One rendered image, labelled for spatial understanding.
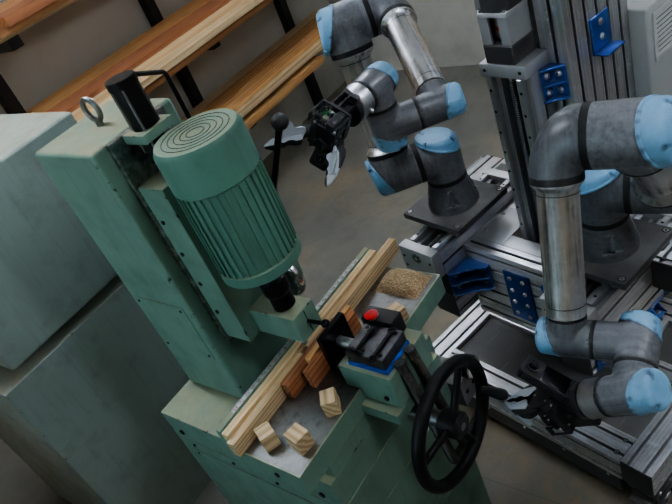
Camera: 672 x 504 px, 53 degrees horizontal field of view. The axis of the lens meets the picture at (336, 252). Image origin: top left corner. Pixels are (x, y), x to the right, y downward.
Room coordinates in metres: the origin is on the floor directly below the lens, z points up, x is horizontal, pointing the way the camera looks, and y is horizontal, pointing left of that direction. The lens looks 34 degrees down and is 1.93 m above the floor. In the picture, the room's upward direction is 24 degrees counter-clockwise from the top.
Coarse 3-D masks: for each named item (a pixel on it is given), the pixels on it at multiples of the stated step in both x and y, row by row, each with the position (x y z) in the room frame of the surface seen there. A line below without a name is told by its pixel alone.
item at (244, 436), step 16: (384, 256) 1.38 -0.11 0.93; (368, 272) 1.34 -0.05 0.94; (352, 288) 1.30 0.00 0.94; (368, 288) 1.32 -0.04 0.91; (336, 304) 1.27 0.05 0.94; (352, 304) 1.27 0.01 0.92; (288, 368) 1.13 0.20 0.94; (272, 400) 1.06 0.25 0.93; (256, 416) 1.03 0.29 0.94; (240, 432) 1.01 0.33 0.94; (240, 448) 0.99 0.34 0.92
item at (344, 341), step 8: (336, 320) 1.15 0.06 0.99; (344, 320) 1.16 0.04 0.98; (328, 328) 1.13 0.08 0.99; (336, 328) 1.14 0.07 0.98; (344, 328) 1.15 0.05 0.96; (320, 336) 1.12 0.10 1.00; (328, 336) 1.12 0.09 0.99; (336, 336) 1.13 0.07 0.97; (344, 336) 1.13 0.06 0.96; (352, 336) 1.16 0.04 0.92; (320, 344) 1.11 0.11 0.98; (328, 344) 1.11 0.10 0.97; (336, 344) 1.12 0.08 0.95; (344, 344) 1.11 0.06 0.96; (328, 352) 1.11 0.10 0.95; (336, 352) 1.12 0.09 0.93; (344, 352) 1.13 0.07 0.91; (328, 360) 1.11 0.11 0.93; (336, 360) 1.11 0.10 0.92
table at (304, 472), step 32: (416, 320) 1.18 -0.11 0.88; (320, 384) 1.08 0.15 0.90; (288, 416) 1.03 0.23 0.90; (320, 416) 0.99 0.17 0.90; (352, 416) 0.99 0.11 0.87; (384, 416) 0.97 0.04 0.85; (256, 448) 0.98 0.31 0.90; (288, 448) 0.95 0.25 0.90; (320, 448) 0.92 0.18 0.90; (288, 480) 0.90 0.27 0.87
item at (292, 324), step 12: (264, 300) 1.22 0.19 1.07; (300, 300) 1.17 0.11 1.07; (252, 312) 1.20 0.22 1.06; (264, 312) 1.18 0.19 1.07; (276, 312) 1.16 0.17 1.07; (288, 312) 1.14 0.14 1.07; (300, 312) 1.13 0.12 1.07; (312, 312) 1.15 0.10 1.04; (264, 324) 1.19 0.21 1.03; (276, 324) 1.16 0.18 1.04; (288, 324) 1.13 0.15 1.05; (300, 324) 1.12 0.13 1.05; (312, 324) 1.14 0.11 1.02; (288, 336) 1.14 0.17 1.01; (300, 336) 1.11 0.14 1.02
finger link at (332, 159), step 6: (336, 150) 1.19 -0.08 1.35; (330, 156) 1.22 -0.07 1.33; (336, 156) 1.17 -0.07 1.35; (330, 162) 1.21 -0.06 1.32; (336, 162) 1.17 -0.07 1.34; (330, 168) 1.19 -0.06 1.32; (336, 168) 1.19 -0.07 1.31; (330, 174) 1.18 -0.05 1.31; (336, 174) 1.18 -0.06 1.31; (330, 180) 1.16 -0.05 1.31
